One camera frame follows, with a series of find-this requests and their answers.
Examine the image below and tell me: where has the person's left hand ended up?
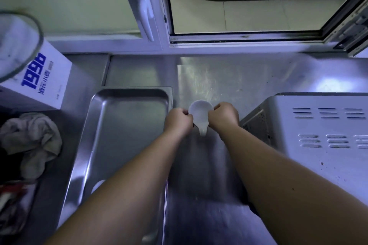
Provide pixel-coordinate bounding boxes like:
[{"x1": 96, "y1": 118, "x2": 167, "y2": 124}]
[{"x1": 164, "y1": 107, "x2": 194, "y2": 139}]

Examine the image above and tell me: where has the white window frame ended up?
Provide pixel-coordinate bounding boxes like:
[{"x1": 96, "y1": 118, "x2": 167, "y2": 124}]
[{"x1": 0, "y1": 0, "x2": 368, "y2": 56}]

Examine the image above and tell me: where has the hinged white window sash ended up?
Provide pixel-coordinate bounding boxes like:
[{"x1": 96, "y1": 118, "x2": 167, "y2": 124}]
[{"x1": 322, "y1": 0, "x2": 368, "y2": 57}]

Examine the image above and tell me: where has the person's left forearm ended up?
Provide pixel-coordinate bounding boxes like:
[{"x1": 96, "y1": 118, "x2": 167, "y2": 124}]
[{"x1": 44, "y1": 131, "x2": 190, "y2": 245}]

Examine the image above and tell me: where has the white ceramic spoon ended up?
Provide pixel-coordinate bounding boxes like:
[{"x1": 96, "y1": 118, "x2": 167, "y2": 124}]
[
  {"x1": 91, "y1": 179, "x2": 107, "y2": 194},
  {"x1": 188, "y1": 100, "x2": 215, "y2": 137}
]

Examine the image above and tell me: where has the beige crumpled rag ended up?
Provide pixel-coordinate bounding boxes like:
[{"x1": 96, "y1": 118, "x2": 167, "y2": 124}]
[{"x1": 0, "y1": 113, "x2": 63, "y2": 181}]

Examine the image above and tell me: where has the stainless steel tray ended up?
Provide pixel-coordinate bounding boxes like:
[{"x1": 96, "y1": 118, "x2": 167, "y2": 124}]
[{"x1": 57, "y1": 87, "x2": 174, "y2": 245}]

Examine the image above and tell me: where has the person's right forearm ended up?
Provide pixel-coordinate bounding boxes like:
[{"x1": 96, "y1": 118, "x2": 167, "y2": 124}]
[{"x1": 218, "y1": 127, "x2": 368, "y2": 245}]

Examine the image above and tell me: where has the white box blue print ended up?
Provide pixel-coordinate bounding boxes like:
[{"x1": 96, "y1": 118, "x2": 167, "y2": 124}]
[{"x1": 0, "y1": 22, "x2": 73, "y2": 112}]

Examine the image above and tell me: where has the silver microwave black door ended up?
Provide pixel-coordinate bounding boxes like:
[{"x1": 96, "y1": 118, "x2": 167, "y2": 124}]
[{"x1": 240, "y1": 92, "x2": 368, "y2": 205}]

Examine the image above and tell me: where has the white window handle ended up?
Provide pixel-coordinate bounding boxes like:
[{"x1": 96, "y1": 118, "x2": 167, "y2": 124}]
[{"x1": 131, "y1": 0, "x2": 155, "y2": 42}]

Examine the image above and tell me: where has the glass pot lid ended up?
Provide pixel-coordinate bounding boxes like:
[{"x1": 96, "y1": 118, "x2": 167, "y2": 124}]
[{"x1": 0, "y1": 10, "x2": 44, "y2": 83}]

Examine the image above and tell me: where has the person's right hand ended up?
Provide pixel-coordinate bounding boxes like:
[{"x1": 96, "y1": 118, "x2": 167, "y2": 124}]
[{"x1": 207, "y1": 101, "x2": 241, "y2": 136}]

